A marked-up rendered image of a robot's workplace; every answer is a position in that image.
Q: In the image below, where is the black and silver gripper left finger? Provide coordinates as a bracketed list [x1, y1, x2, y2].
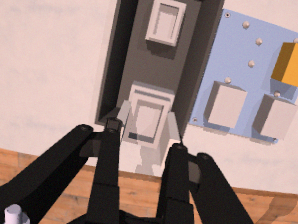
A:
[0, 100, 132, 224]

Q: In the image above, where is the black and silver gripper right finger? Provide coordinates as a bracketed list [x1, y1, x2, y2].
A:
[155, 111, 254, 224]

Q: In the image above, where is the orange rectangular block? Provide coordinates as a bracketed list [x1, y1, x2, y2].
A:
[271, 42, 298, 87]

